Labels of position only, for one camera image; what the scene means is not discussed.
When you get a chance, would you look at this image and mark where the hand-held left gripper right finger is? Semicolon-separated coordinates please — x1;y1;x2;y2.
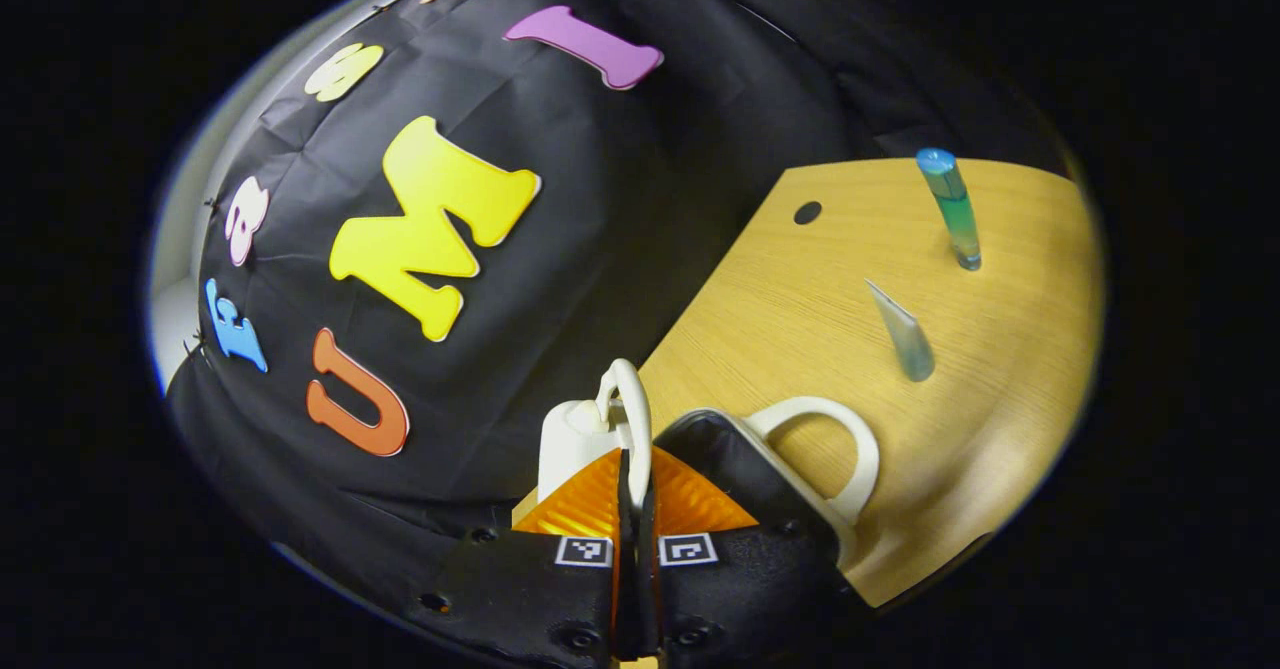
642;444;853;669

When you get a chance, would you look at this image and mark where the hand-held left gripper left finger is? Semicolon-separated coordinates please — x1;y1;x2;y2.
405;447;643;669

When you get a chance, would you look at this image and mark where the white suitcase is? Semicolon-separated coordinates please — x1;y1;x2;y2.
537;357;883;575

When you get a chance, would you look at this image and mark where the blue green gradient bottle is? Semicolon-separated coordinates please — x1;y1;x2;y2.
917;147;983;272

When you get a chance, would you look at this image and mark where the black backdrop cloth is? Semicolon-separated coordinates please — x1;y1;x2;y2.
165;0;1081;590

